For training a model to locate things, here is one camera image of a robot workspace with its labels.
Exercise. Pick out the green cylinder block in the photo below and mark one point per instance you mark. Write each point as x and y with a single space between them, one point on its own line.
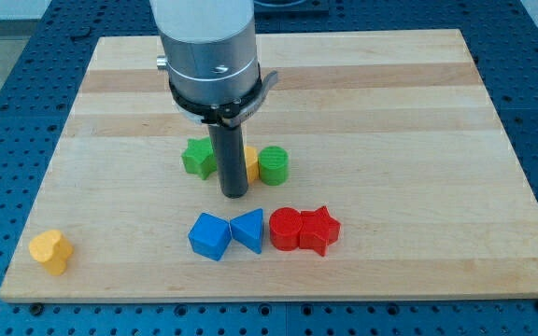
274 165

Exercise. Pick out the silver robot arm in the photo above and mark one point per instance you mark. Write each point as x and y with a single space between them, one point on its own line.
210 47

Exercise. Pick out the yellow block behind rod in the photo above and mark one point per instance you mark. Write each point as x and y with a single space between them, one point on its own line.
252 163

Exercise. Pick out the red cylinder block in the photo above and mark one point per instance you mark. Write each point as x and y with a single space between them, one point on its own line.
285 225

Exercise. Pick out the red star block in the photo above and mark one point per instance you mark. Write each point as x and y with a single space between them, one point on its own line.
320 229

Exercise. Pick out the yellow heart block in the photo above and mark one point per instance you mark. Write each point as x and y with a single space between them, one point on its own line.
51 249

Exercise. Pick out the wooden board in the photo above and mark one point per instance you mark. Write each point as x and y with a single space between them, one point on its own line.
393 131

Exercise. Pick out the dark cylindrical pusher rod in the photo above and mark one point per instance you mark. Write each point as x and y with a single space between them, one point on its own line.
228 148

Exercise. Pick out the blue cube block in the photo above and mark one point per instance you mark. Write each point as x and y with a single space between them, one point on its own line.
210 236

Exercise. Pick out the blue triangle block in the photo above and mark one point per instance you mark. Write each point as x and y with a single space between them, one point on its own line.
247 229

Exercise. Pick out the green star block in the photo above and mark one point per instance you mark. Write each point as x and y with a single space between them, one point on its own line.
198 158

